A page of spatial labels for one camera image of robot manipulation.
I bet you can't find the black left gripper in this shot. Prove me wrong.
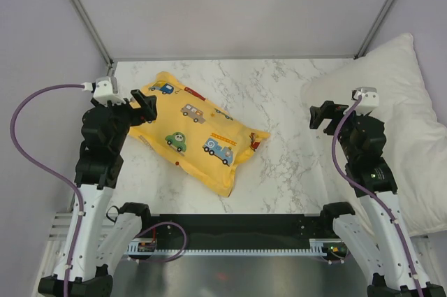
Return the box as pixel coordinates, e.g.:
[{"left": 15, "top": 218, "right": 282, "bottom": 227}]
[{"left": 101, "top": 89, "right": 156, "bottom": 151}]

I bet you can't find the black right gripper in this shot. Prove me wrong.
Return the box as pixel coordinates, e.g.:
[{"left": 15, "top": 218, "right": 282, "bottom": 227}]
[{"left": 309, "top": 99, "right": 368, "bottom": 161}]

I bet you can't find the yellow cartoon-print pillowcase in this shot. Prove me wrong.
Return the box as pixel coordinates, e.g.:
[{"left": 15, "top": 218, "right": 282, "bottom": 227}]
[{"left": 129, "top": 71, "right": 270, "bottom": 197}]

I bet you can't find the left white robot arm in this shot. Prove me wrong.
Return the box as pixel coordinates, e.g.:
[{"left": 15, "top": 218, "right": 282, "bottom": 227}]
[{"left": 38, "top": 89, "right": 157, "bottom": 296}]

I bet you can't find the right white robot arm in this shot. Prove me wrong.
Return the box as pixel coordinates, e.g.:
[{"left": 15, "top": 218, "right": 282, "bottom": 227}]
[{"left": 309, "top": 99, "right": 446, "bottom": 296}]

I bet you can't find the large white pillow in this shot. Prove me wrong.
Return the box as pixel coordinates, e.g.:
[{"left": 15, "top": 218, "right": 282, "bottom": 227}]
[{"left": 301, "top": 33, "right": 446, "bottom": 236}]

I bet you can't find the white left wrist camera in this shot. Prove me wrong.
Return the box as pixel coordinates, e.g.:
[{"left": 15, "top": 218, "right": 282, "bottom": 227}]
[{"left": 93, "top": 76, "right": 125, "bottom": 106}]

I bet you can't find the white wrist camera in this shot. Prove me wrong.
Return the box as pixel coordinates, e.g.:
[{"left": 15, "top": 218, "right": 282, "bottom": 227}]
[
  {"left": 93, "top": 76, "right": 125, "bottom": 106},
  {"left": 351, "top": 87, "right": 379, "bottom": 115}
]

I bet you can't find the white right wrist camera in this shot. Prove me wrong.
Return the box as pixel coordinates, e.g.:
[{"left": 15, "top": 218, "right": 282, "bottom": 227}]
[{"left": 351, "top": 87, "right": 379, "bottom": 115}]

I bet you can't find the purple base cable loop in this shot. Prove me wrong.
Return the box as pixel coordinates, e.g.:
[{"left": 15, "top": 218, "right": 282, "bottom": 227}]
[{"left": 127, "top": 221, "right": 188, "bottom": 263}]

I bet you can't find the white slotted cable duct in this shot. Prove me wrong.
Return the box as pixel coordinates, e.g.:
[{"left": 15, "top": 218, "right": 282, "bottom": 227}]
[{"left": 124, "top": 239, "right": 342, "bottom": 256}]

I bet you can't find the right aluminium frame post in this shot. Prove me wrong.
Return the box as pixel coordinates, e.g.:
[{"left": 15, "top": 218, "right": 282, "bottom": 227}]
[{"left": 353, "top": 0, "right": 397, "bottom": 59}]

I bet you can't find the aluminium frame post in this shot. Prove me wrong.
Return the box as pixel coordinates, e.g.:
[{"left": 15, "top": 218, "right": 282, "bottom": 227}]
[
  {"left": 353, "top": 0, "right": 397, "bottom": 59},
  {"left": 69, "top": 0, "right": 114, "bottom": 68}
]

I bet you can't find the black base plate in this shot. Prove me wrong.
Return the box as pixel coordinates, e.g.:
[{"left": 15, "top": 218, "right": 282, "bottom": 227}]
[{"left": 149, "top": 214, "right": 336, "bottom": 249}]

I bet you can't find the left aluminium frame post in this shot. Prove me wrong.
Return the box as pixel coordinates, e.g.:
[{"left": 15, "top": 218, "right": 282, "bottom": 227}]
[{"left": 69, "top": 0, "right": 114, "bottom": 68}]

